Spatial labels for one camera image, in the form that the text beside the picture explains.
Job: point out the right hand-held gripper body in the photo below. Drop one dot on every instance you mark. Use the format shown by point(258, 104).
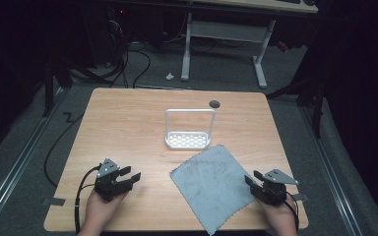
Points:
point(273, 185)

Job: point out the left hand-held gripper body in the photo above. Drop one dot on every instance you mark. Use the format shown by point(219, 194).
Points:
point(106, 180)

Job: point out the grey cloth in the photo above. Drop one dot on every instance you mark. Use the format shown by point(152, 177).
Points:
point(210, 187)

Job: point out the white rack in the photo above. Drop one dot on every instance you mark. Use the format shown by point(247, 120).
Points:
point(187, 139)

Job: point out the person's right hand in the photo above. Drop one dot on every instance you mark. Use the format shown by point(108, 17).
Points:
point(280, 216)

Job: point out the grey tape piece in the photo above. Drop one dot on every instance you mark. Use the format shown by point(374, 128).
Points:
point(54, 202)
point(300, 197)

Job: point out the black metal stand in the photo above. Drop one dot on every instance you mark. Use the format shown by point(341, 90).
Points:
point(308, 95)
point(54, 82)

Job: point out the crumpled white paper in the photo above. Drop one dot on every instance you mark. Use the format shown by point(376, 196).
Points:
point(170, 76)

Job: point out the white-legged desk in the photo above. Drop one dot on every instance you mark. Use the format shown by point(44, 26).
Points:
point(226, 31)

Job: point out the metal floor rail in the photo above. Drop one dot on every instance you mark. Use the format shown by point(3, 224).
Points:
point(14, 170)
point(328, 170)

